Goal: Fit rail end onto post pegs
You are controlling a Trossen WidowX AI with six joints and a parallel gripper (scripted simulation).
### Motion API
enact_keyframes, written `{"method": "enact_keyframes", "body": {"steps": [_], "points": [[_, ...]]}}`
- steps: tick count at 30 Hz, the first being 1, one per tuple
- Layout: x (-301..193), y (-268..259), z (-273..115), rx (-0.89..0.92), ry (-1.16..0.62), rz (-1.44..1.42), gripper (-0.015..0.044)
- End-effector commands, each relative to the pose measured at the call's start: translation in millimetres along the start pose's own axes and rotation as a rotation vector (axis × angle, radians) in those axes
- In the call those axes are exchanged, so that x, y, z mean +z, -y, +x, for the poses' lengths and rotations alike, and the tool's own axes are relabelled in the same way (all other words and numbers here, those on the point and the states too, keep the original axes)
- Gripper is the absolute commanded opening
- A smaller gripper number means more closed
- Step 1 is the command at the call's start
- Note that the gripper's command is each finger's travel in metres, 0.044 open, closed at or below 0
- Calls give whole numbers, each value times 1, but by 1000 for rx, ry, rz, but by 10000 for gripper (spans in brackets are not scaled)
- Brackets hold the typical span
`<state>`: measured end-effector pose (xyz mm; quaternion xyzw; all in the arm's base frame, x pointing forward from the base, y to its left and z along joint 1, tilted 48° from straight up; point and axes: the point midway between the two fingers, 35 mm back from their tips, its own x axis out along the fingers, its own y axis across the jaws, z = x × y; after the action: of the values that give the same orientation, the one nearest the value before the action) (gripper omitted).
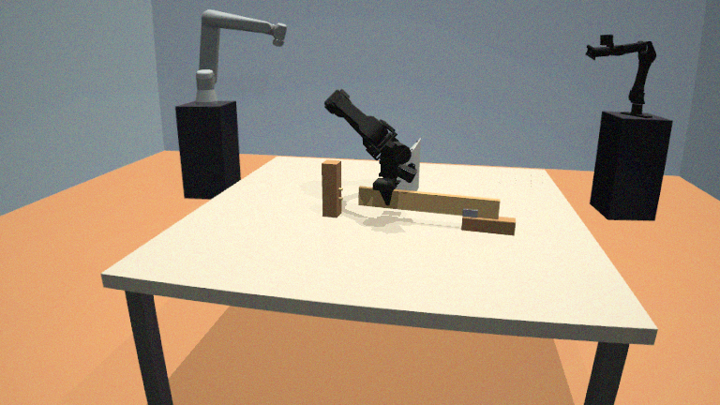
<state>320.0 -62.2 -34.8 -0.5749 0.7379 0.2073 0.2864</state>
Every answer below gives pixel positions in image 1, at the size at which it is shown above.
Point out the tan wooden rail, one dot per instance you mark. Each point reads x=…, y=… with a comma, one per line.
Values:
x=428, y=202

